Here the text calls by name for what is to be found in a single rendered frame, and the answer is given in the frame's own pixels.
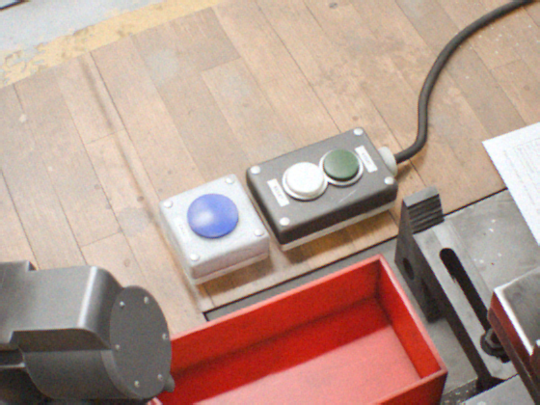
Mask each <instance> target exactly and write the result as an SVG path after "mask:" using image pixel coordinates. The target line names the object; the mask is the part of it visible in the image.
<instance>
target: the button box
mask: <svg viewBox="0 0 540 405"><path fill-rule="evenodd" d="M532 1H534V0H513V1H511V2H508V3H507V4H504V5H502V6H499V7H498V8H495V9H494V10H492V11H490V12H489V13H486V14H485V15H483V16H482V17H480V18H478V19H477V20H476V21H473V22H472V24H469V25H468V26H467V27H465V28H464V29H463V30H462V31H460V32H459V33H458V34H457V35H455V36H454V38H452V39H451V41H449V42H448V43H447V45H446V46H445V47H444V49H442V51H441V54H439V56H438V57H437V59H436V61H435V62H434V64H433V66H432V68H431V69H429V70H430V71H429V73H428V75H427V76H426V80H425V81H424V83H423V85H422V89H421V91H420V94H419V100H418V132H417V136H416V137H417V138H416V140H415V142H414V143H413V144H411V145H410V146H409V147H408V148H406V149H404V150H403V151H401V152H397V153H395V154H392V152H391V151H390V150H389V149H388V148H378V150H377V149H376V147H375V146H374V145H373V144H372V143H371V141H370V138H369V136H368V135H367V133H366V132H365V129H364V128H363V127H362V126H357V127H355V128H353V129H350V130H348V131H345V132H342V133H341V134H338V135H337V134H336V135H334V136H331V137H328V138H326V139H324V140H321V141H319V142H316V143H313V144H311V145H308V146H305V147H301V148H297V149H295V150H293V151H290V152H287V153H285V154H282V155H280V156H278V157H275V158H272V159H270V160H267V161H264V162H262V163H259V164H256V165H254V166H253V167H250V168H249V169H247V170H246V183H247V186H248V188H247V192H248V194H249V196H250V198H251V199H252V201H253V204H254V206H255V208H256V210H257V212H258V214H259V216H260V218H261V219H262V221H263V223H264V225H265V226H266V227H267V228H268V230H269V232H270V234H271V235H272V237H273V239H274V241H275V243H276V244H277V246H278V248H279V250H280V251H282V252H285V251H287V250H290V249H292V248H295V247H297V246H300V245H302V244H305V243H307V242H309V241H311V240H313V239H316V238H318V237H321V236H323V235H326V234H328V233H331V232H332V231H335V230H339V229H342V228H344V227H347V226H349V225H351V224H353V223H358V222H361V221H362V220H365V219H366V218H369V217H372V216H374V215H377V214H379V213H381V212H383V211H386V210H388V209H390V208H392V207H394V206H395V200H396V199H397V194H398V183H397V182H396V180H395V178H394V177H395V176H397V168H396V165H398V164H400V163H403V162H405V161H406V160H408V159H410V158H412V156H415V155H417V154H418V153H419V151H420V150H421V149H422V148H423V147H424V146H425V144H424V143H425V140H426V136H427V131H428V126H427V107H428V99H429V96H430V95H431V91H432V88H433V86H434V83H435V81H436V79H437V78H438V75H439V73H440V72H441V69H442V68H443V67H444V65H445V62H446V61H447V58H448V57H449V56H450V55H451V53H452V52H453V51H454V50H455V49H454V48H456V47H457V46H458V44H460V43H461V42H462V41H464V40H465V38H468V37H469V35H470V34H473V33H474V32H475V31H477V30H478V28H482V26H484V25H486V24H487V23H489V22H491V21H492V20H495V19H496V18H497V17H500V16H502V15H504V14H506V13H509V12H511V11H514V9H518V8H520V7H521V6H523V5H525V4H528V3H529V2H532ZM336 149H345V150H348V151H350V152H352V153H353V154H355V155H356V156H357V157H358V159H359V162H360V169H359V173H358V175H357V176H355V177H354V178H352V179H350V180H348V181H343V182H340V181H334V180H332V179H331V178H329V177H328V176H326V174H325V172H323V161H324V158H325V156H326V155H327V154H328V153H329V151H333V150H336ZM300 163H310V164H312V165H314V166H316V167H317V168H319V169H320V171H321V172H322V173H323V177H324V179H323V187H322V188H321V190H320V191H319V192H317V193H316V194H314V195H312V196H308V197H302V196H298V195H295V194H294V193H292V192H291V191H290V190H289V189H288V188H287V186H286V174H287V171H288V170H289V169H290V168H292V167H293V166H294V165H297V164H300Z"/></svg>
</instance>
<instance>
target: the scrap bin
mask: <svg viewBox="0 0 540 405"><path fill-rule="evenodd" d="M170 339H171V341H172V359H171V364H172V366H171V371H170V374H171V376H172V377H173V379H174V381H175V388H174V391H173V392H172V393H169V392H167V391H163V392H161V393H160V395H157V396H156V397H155V398H156V399H158V400H159V401H160V403H161V404H162V405H440V400H441V397H442V393H443V390H444V388H445V385H446V378H447V375H448V370H447V367H446V365H445V364H444V361H443V359H441V356H440V354H439V353H438V352H437V351H438V350H437V349H436V348H435V346H434V343H433V342H432V340H431V339H430V336H429V335H428V334H427V333H426V330H425V328H424V327H423V326H422V323H421V321H420V320H419V316H418V315H417V313H416V312H415V311H414V307H413V306H412V305H411V303H410V302H409V298H407V296H406V294H405V293H404V289H403V288H402V287H401V285H400V284H399V282H398V279H397V278H396V276H395V275H394V273H393V271H392V269H391V268H390V266H389V264H388V263H387V261H386V259H385V256H384V255H383V254H379V255H376V256H373V257H371V258H369V259H366V260H364V261H361V262H357V263H355V264H352V265H350V266H347V267H345V268H343V269H341V270H338V271H336V272H334V273H332V274H329V275H327V276H325V277H323V278H320V279H318V280H315V281H313V282H310V283H306V284H304V285H302V286H300V287H297V288H295V289H292V290H290V291H287V292H283V293H281V294H279V295H277V296H274V297H272V298H269V299H267V300H264V301H262V302H259V303H258V304H255V305H250V306H249V307H246V308H244V309H241V310H238V311H236V312H233V313H231V314H226V315H224V316H222V317H219V318H217V319H214V320H212V321H208V322H205V323H203V324H201V325H199V326H197V327H192V328H190V329H187V330H186V331H183V332H178V333H177V334H174V335H172V336H170Z"/></svg>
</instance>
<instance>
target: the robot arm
mask: <svg viewBox="0 0 540 405"><path fill-rule="evenodd" d="M171 359H172V341H171V339H170V334H169V328H168V325H167V321H166V318H165V316H164V313H163V311H162V310H161V308H160V307H159V305H158V303H157V300H156V299H155V297H154V296H153V295H152V294H151V293H150V292H148V291H147V290H146V289H144V288H143V287H141V286H138V285H121V283H120V282H119V281H118V280H116V279H115V278H114V276H113V275H112V274H111V272H110V271H108V270H107V269H105V268H104V267H101V266H98V265H93V264H91V265H84V266H70V267H64V268H58V269H56V268H51V269H44V270H38V271H37V268H36V267H35V266H34V265H33V263H32V262H31V261H29V260H28V259H27V260H25V259H22V260H15V261H9V262H4V261H3V262H0V405H162V404H161V403H160V401H159V400H158V399H156V398H155V397H156V396H157V395H160V393H161V392H164V391H166V392H169V393H172V392H173V391H174V388H175V381H174V379H173V377H172V376H171V374H170V371H171V366H172V364H171Z"/></svg>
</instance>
